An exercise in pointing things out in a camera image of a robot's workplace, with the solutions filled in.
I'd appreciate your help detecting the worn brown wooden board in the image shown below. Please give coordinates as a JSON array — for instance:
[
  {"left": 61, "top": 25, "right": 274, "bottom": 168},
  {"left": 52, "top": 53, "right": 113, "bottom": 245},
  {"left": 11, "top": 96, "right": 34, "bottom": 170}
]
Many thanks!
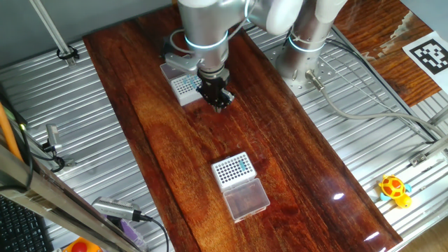
[{"left": 332, "top": 0, "right": 442, "bottom": 108}]

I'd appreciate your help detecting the black pole clamp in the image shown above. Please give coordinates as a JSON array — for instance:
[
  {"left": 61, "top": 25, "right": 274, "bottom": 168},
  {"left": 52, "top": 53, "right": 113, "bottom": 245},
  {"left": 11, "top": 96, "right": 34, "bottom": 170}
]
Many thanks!
[{"left": 56, "top": 45, "right": 80, "bottom": 61}]

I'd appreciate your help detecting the black keyboard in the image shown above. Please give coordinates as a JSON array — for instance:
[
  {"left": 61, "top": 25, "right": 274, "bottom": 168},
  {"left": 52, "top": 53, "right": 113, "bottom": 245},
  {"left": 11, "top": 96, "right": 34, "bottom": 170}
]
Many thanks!
[{"left": 0, "top": 195, "right": 55, "bottom": 252}]

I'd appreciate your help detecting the silver depth camera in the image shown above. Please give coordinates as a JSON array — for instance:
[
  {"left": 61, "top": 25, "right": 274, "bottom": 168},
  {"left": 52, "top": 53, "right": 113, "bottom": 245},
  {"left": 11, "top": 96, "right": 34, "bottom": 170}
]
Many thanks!
[{"left": 91, "top": 196, "right": 143, "bottom": 223}]

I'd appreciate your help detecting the large brown wooden board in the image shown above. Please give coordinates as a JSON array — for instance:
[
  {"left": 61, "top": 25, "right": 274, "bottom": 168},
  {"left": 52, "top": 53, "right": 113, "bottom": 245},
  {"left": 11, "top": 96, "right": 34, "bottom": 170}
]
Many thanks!
[{"left": 82, "top": 0, "right": 403, "bottom": 252}]

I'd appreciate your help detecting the black depth camera cable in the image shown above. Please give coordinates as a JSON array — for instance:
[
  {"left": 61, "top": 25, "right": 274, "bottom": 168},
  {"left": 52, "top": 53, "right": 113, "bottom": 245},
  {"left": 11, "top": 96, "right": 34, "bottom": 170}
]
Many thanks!
[{"left": 139, "top": 213, "right": 170, "bottom": 252}]

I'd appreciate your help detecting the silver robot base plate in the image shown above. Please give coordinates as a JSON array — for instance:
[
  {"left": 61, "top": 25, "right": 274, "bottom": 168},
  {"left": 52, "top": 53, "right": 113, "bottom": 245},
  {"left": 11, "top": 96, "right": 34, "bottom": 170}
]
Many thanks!
[{"left": 264, "top": 45, "right": 339, "bottom": 97}]

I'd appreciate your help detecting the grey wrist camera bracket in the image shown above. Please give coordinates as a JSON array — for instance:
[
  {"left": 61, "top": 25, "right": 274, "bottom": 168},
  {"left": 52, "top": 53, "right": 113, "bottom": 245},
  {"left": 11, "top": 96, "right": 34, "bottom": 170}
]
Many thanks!
[{"left": 164, "top": 52, "right": 201, "bottom": 75}]

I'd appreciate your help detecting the aluminium profile bracket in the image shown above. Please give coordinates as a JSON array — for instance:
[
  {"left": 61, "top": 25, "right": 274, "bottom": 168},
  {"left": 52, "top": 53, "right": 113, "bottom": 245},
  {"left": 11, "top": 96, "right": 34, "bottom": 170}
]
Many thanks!
[{"left": 409, "top": 104, "right": 448, "bottom": 167}]

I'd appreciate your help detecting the yellow orange toy turtle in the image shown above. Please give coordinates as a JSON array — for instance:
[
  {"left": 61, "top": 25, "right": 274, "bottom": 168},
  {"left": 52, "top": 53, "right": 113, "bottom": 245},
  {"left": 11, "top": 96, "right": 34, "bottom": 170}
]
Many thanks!
[{"left": 377, "top": 174, "right": 413, "bottom": 209}]

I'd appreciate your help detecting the purple pipette tip box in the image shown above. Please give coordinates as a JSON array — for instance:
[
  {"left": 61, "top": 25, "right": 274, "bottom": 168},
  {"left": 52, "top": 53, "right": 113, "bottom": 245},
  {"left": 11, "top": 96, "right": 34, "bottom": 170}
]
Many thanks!
[{"left": 117, "top": 216, "right": 150, "bottom": 251}]

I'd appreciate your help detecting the small silver mounted camera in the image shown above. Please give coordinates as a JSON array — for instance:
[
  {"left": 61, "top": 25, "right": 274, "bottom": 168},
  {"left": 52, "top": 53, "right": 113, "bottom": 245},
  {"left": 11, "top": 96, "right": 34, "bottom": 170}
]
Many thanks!
[{"left": 45, "top": 124, "right": 63, "bottom": 151}]

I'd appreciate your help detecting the steel frame beam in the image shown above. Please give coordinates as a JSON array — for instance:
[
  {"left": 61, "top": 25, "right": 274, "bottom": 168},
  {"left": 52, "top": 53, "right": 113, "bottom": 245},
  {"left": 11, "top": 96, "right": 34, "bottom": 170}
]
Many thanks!
[{"left": 0, "top": 141, "right": 141, "bottom": 252}]

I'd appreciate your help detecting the grey cable metal connector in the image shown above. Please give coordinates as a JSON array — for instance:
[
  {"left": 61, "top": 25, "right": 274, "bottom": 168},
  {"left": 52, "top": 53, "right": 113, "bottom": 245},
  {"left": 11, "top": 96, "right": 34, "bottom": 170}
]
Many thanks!
[{"left": 304, "top": 69, "right": 448, "bottom": 139}]

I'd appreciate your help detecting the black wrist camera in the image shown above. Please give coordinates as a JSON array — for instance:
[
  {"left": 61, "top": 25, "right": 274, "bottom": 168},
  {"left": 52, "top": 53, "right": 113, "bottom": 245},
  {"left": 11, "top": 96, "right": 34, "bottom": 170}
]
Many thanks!
[{"left": 160, "top": 36, "right": 173, "bottom": 60}]

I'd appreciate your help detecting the orange tube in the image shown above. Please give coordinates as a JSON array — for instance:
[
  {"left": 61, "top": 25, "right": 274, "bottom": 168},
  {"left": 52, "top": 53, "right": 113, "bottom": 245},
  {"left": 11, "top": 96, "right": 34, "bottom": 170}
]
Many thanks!
[{"left": 0, "top": 103, "right": 22, "bottom": 162}]

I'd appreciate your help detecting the aluminium pole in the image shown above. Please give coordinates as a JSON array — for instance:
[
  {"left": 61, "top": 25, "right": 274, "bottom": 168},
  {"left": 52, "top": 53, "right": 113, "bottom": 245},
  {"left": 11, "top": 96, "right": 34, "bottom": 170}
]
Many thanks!
[{"left": 29, "top": 0, "right": 78, "bottom": 68}]

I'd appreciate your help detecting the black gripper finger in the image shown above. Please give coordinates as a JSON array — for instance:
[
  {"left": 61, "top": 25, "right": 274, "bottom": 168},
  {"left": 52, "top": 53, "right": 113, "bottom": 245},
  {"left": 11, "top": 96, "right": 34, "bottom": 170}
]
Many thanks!
[
  {"left": 204, "top": 94, "right": 223, "bottom": 114},
  {"left": 217, "top": 87, "right": 235, "bottom": 112}
]

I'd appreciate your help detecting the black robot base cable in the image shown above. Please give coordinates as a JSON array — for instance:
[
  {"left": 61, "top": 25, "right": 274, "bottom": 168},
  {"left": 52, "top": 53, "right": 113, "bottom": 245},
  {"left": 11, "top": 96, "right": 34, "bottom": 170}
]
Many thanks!
[{"left": 325, "top": 36, "right": 438, "bottom": 144}]

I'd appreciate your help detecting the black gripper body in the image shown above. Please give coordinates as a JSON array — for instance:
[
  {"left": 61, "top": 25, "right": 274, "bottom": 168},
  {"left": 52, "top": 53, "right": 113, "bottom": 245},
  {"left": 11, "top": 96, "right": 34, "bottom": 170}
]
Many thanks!
[{"left": 195, "top": 71, "right": 231, "bottom": 101}]

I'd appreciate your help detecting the white pipette tip holder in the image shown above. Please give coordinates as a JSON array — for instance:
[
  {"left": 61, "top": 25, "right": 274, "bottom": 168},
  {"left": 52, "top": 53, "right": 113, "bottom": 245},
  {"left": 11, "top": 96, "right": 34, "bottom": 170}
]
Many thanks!
[
  {"left": 160, "top": 62, "right": 211, "bottom": 107},
  {"left": 211, "top": 150, "right": 272, "bottom": 224}
]

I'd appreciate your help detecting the orange box red button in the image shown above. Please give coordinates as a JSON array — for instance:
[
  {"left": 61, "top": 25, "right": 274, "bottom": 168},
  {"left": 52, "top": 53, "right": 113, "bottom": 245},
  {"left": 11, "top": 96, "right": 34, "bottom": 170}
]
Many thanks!
[{"left": 62, "top": 237, "right": 102, "bottom": 252}]

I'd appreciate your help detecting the white fiducial tag paper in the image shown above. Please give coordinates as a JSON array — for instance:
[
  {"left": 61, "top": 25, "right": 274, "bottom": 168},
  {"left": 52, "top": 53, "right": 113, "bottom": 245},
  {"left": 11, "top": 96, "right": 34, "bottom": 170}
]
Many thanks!
[{"left": 402, "top": 30, "right": 448, "bottom": 95}]

